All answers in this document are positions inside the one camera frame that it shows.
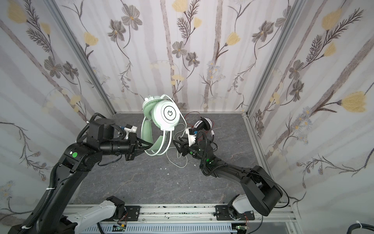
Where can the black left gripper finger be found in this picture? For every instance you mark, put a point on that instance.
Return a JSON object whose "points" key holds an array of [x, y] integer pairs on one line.
{"points": [[142, 142], [141, 149]]}

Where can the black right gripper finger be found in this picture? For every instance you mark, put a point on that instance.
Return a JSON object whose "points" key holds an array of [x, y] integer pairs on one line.
{"points": [[179, 143], [179, 152]]}

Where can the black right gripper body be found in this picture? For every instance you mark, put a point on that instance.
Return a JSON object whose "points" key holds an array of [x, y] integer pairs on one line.
{"points": [[186, 148]]}

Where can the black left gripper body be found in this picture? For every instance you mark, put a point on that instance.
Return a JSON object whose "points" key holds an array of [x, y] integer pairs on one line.
{"points": [[131, 147]]}

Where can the mint green headphones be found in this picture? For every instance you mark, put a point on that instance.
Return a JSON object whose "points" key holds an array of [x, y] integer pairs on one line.
{"points": [[162, 112]]}

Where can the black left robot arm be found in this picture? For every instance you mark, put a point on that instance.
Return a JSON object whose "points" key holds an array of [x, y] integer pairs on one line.
{"points": [[100, 137]]}

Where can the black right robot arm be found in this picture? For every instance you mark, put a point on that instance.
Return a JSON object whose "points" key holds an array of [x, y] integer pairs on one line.
{"points": [[261, 191]]}

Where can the white black headphones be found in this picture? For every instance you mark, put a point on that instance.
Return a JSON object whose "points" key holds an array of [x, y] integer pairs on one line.
{"points": [[206, 124]]}

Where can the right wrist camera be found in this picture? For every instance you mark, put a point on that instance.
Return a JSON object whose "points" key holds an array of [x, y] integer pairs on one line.
{"points": [[192, 135]]}

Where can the white slotted cable duct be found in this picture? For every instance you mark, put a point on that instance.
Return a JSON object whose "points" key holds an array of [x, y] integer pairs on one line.
{"points": [[172, 228]]}

